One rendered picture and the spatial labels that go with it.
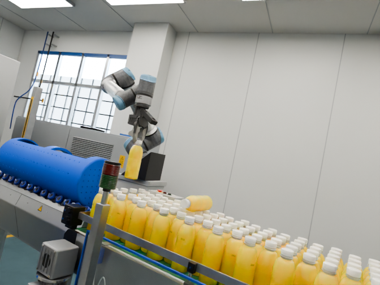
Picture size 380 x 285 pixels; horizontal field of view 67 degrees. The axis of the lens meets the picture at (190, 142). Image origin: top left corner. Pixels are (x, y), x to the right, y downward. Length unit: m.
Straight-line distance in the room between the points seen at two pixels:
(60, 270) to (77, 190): 0.42
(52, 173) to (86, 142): 2.07
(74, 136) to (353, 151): 3.55
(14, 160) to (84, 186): 0.63
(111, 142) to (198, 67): 1.97
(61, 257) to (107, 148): 2.37
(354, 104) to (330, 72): 0.54
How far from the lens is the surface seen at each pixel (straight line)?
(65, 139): 4.06
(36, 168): 1.91
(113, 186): 1.09
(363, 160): 4.12
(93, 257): 1.16
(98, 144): 3.67
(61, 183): 1.70
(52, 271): 1.37
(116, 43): 5.73
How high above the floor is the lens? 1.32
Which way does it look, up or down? 4 degrees up
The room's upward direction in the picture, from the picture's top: 12 degrees clockwise
